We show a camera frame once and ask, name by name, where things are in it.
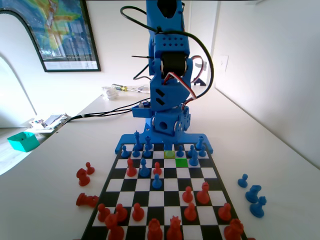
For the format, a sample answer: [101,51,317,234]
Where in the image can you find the blue chess king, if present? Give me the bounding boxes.
[133,130,142,151]

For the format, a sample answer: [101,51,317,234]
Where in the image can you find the red chess knight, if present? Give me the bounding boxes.
[75,192,100,208]
[76,167,91,187]

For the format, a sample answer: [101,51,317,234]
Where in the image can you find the red chess queen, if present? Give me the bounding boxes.
[166,216,183,240]

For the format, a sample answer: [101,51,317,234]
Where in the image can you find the captured blue chess pieces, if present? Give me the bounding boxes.
[249,196,268,218]

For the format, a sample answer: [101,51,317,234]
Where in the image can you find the blue controller board holder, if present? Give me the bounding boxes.
[131,103,152,119]

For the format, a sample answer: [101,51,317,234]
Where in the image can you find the small dark blue object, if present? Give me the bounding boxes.
[191,74,209,88]

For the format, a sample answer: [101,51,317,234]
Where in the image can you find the black and white chessboard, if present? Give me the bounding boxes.
[79,143,248,240]

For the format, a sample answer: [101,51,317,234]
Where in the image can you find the white crumpled plastic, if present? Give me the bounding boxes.
[101,85,120,101]

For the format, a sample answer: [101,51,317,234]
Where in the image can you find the pile of papers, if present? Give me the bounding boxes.
[28,113,73,131]

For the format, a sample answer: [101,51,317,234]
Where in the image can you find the black framed map poster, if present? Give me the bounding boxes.
[0,0,102,73]

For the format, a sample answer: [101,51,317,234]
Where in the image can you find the teal plastic box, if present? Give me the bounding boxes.
[6,131,41,153]

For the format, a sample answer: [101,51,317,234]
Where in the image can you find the red white black servo wire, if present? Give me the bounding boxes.
[163,56,208,101]

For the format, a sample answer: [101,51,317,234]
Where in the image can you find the blue arm base plate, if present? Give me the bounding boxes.
[114,117,214,155]

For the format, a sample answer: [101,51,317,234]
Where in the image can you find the thin black cable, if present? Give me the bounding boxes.
[82,98,151,117]
[63,109,133,124]

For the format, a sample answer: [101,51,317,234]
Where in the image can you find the thick black camera cable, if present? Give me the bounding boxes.
[119,5,215,100]

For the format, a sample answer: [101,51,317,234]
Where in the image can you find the yellow handled screwdriver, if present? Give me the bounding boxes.
[111,83,151,95]

